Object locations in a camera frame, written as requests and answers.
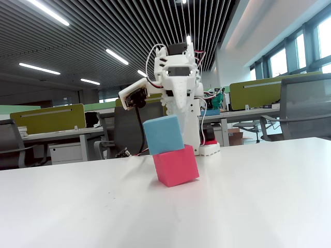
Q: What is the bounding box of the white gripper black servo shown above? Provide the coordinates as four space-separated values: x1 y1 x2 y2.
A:
162 61 195 142

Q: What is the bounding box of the blue foam cube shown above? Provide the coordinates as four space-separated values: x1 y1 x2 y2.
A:
142 115 185 156

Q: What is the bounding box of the red foam cube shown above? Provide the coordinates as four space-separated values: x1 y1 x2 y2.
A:
152 144 200 188

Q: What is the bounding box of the green bag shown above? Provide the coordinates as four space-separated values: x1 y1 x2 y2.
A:
206 90 224 111

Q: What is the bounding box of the brown cardboard box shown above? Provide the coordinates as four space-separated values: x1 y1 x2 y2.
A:
227 129 244 147

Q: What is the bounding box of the white office desk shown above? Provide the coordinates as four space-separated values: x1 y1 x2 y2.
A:
22 128 107 166
199 107 281 148

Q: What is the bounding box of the dark office chair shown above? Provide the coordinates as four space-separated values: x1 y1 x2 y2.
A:
0 119 50 171
93 102 169 160

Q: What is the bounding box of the small grey office chair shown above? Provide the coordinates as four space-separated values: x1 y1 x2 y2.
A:
232 120 262 144

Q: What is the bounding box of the black controller board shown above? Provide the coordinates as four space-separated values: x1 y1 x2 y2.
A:
115 147 133 158

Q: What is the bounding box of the olive green desk divider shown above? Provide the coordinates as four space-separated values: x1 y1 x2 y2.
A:
9 103 86 135
229 72 323 111

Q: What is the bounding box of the black bag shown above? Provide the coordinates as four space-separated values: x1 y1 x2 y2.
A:
84 112 100 129

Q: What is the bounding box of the grey mesh office chair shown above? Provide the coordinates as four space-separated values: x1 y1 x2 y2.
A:
260 73 331 142

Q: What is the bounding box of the white red servo cable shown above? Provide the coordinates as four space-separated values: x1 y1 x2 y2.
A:
193 49 215 147

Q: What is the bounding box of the white ribbed cable sleeve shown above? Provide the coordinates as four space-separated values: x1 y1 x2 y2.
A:
192 50 204 87

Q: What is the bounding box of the black camera cable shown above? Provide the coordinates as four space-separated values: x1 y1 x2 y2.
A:
134 107 146 157

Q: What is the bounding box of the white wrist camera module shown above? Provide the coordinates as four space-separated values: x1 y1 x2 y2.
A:
118 78 151 111

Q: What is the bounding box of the thin white servo wire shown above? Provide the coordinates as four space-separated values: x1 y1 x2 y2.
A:
145 44 166 90

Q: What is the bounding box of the white drawer pedestal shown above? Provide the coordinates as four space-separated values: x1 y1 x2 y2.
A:
48 142 87 165

